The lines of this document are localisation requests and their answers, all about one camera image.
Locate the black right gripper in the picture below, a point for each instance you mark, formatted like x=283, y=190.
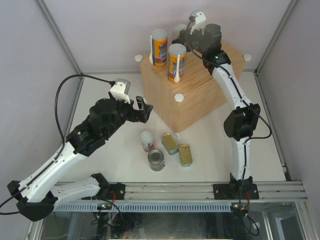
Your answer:
x=185, y=36

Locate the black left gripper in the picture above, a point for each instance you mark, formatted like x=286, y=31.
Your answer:
x=144, y=109

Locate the white red tall can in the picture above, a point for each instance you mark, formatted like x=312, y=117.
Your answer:
x=177, y=29

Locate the orange can with white spoon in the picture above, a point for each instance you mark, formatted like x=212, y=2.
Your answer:
x=176, y=61

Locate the orange tall can with spoon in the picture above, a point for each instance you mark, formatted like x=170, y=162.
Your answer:
x=158, y=47

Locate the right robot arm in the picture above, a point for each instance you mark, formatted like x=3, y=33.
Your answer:
x=243, y=118

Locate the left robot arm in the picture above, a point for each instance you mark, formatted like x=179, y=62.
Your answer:
x=38, y=195

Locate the wooden box counter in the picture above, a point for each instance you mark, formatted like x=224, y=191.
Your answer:
x=181, y=104

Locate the white red can near front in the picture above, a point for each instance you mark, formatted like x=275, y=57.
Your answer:
x=147, y=141

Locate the teal rectangular tin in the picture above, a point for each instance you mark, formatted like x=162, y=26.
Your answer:
x=170, y=144

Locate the blue rectangular spam tin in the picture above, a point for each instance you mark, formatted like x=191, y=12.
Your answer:
x=185, y=155

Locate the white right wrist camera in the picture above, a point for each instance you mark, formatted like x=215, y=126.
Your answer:
x=198, y=20

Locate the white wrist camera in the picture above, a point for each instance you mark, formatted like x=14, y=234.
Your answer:
x=198, y=20
x=119, y=91

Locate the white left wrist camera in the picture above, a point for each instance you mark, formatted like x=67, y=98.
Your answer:
x=119, y=91

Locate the black left base bracket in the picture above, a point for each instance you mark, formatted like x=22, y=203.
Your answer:
x=116, y=191

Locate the black base bracket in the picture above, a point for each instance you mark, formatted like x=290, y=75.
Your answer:
x=224, y=191
x=116, y=191

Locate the black right base bracket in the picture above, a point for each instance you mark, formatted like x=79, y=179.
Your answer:
x=224, y=191

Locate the grey perforated cable tray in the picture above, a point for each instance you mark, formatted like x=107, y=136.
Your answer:
x=145, y=207

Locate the aluminium frame rail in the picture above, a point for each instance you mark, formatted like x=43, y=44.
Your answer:
x=265, y=191

